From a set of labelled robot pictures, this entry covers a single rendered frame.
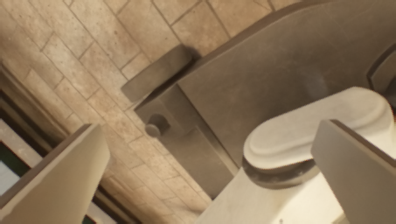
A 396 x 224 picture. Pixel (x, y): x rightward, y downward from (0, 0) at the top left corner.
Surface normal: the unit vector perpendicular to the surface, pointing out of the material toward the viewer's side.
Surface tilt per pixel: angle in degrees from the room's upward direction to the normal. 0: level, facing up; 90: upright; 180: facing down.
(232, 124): 0
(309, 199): 36
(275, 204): 90
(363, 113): 90
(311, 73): 0
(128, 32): 0
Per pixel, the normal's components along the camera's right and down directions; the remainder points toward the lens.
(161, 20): -0.26, 0.52
